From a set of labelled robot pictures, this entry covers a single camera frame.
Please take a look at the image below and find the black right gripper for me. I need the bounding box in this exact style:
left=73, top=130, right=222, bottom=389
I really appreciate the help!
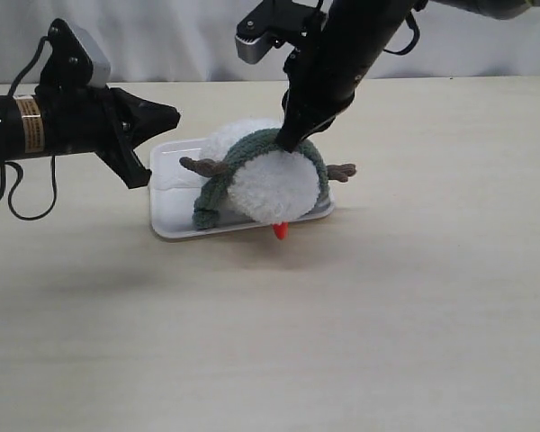
left=274, top=1, right=414, bottom=152

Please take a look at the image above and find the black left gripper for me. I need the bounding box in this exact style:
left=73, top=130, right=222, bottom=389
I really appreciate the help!
left=35, top=17, right=182, bottom=190

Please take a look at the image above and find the white plush snowman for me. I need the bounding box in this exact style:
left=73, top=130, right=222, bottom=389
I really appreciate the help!
left=179, top=118, right=357, bottom=239

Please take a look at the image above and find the white plastic tray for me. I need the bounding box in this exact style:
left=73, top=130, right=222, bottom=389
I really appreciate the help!
left=149, top=139, right=333, bottom=239

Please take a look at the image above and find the green knitted scarf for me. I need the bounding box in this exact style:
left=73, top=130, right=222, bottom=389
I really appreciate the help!
left=180, top=128, right=329, bottom=230

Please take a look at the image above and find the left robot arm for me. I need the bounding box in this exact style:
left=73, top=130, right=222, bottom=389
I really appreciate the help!
left=0, top=18, right=181, bottom=189

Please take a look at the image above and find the white curtain backdrop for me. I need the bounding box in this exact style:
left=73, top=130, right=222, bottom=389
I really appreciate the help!
left=0, top=1, right=540, bottom=84

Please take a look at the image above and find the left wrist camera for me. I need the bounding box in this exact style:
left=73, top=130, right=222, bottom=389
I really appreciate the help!
left=40, top=18, right=111, bottom=88

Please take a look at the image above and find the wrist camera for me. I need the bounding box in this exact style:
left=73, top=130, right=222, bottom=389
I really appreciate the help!
left=40, top=18, right=111, bottom=88
left=235, top=0, right=327, bottom=65

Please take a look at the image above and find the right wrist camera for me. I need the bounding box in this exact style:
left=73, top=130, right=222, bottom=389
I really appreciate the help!
left=235, top=0, right=327, bottom=65

